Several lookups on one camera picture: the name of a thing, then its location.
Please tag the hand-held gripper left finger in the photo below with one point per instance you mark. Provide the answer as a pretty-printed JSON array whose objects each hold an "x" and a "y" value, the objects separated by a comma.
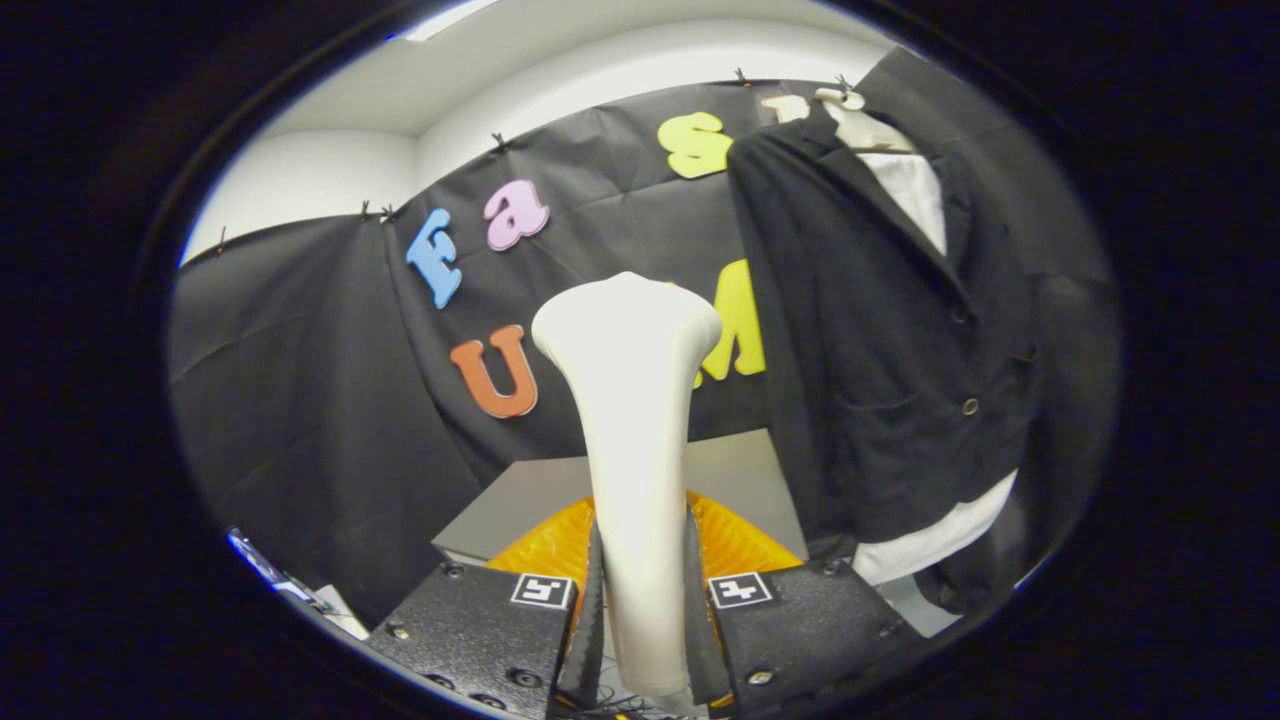
[{"x": 470, "y": 630}]

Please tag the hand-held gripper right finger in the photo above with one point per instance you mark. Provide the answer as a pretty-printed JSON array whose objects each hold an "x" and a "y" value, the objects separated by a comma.
[{"x": 800, "y": 625}]

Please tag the white garment steamer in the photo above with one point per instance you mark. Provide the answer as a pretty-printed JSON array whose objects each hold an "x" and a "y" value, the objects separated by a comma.
[{"x": 640, "y": 450}]

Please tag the black jacket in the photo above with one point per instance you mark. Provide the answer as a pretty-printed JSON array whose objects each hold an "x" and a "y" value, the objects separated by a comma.
[{"x": 880, "y": 360}]

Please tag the grey cabinet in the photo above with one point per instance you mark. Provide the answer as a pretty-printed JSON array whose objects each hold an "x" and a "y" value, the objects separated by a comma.
[{"x": 520, "y": 500}]

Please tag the black backdrop cloth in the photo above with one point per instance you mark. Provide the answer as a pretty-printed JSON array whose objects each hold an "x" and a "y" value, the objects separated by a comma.
[{"x": 300, "y": 400}]

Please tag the white mannequin torso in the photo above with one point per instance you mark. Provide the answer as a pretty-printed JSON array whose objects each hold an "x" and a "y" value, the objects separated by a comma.
[{"x": 920, "y": 190}]

